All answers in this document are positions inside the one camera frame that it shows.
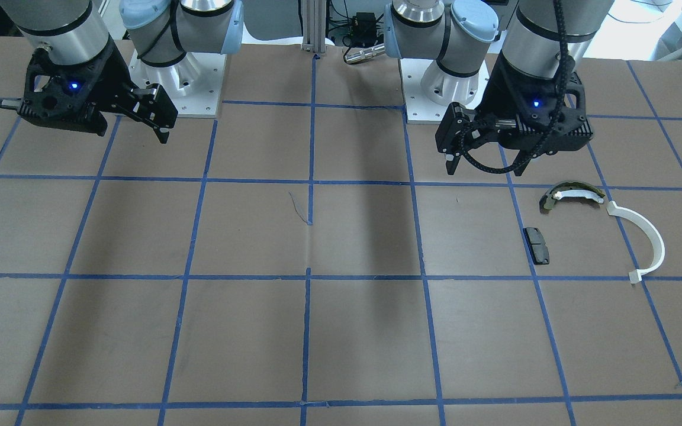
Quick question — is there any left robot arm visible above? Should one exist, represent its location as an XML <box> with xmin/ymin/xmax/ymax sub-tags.
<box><xmin>384</xmin><ymin>1</ymin><xmax>612</xmax><ymax>177</ymax></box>

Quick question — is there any black corrugated cable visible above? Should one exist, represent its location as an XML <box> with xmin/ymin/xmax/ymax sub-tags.
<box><xmin>458</xmin><ymin>0</ymin><xmax>574</xmax><ymax>175</ymax></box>

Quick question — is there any black brake pad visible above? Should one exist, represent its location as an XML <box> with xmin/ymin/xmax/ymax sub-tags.
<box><xmin>523</xmin><ymin>227</ymin><xmax>550</xmax><ymax>265</ymax></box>

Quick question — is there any white curved plastic part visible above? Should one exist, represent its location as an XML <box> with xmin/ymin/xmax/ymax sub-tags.
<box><xmin>606</xmin><ymin>200</ymin><xmax>665</xmax><ymax>284</ymax></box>

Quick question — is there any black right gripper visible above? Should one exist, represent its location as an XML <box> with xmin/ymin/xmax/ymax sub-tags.
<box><xmin>0</xmin><ymin>43</ymin><xmax>178</xmax><ymax>144</ymax></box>

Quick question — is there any green curved brake shoe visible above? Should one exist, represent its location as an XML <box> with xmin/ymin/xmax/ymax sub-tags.
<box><xmin>539</xmin><ymin>180</ymin><xmax>606</xmax><ymax>211</ymax></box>

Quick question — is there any aluminium frame post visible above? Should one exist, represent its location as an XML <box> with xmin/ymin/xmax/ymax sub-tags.
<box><xmin>300</xmin><ymin>0</ymin><xmax>327</xmax><ymax>57</ymax></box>

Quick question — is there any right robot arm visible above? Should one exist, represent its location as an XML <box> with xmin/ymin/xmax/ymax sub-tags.
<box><xmin>0</xmin><ymin>1</ymin><xmax>244</xmax><ymax>143</ymax></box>

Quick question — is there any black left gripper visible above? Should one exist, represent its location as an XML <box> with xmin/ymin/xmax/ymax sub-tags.
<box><xmin>435</xmin><ymin>54</ymin><xmax>591</xmax><ymax>176</ymax></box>

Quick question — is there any silver metal cylinder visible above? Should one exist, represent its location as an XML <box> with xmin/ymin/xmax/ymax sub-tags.
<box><xmin>343</xmin><ymin>43</ymin><xmax>386</xmax><ymax>65</ymax></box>

